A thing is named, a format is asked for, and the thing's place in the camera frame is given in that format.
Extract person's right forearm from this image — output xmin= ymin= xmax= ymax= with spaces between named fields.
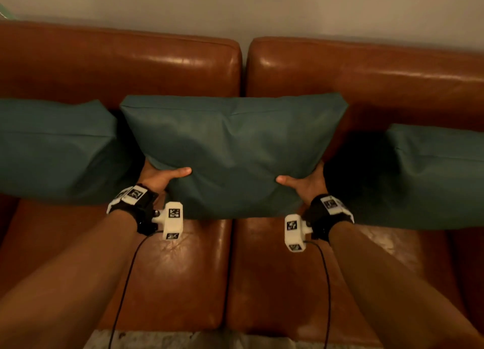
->
xmin=328 ymin=220 xmax=484 ymax=349

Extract black camera cable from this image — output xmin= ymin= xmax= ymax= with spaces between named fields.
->
xmin=107 ymin=231 xmax=163 ymax=349
xmin=304 ymin=240 xmax=333 ymax=349

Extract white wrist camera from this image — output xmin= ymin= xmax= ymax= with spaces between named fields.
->
xmin=284 ymin=213 xmax=314 ymax=253
xmin=152 ymin=201 xmax=184 ymax=241

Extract black marker wrist strap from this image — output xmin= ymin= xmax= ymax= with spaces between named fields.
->
xmin=106 ymin=183 xmax=159 ymax=236
xmin=305 ymin=193 xmax=355 ymax=242

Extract person's left hand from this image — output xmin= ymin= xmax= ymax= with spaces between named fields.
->
xmin=137 ymin=160 xmax=193 ymax=194

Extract teal square cushion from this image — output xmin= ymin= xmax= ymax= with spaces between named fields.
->
xmin=349 ymin=124 xmax=484 ymax=231
xmin=119 ymin=92 xmax=349 ymax=220
xmin=0 ymin=98 xmax=143 ymax=206

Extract person's right hand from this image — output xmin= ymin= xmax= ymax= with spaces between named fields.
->
xmin=276 ymin=162 xmax=329 ymax=206

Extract speckled patterned rug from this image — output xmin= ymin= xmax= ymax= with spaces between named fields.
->
xmin=83 ymin=329 xmax=383 ymax=349

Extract brown leather sofa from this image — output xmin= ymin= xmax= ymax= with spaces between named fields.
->
xmin=0 ymin=19 xmax=484 ymax=347

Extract person's left forearm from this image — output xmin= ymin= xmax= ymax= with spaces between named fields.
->
xmin=0 ymin=210 xmax=139 ymax=349

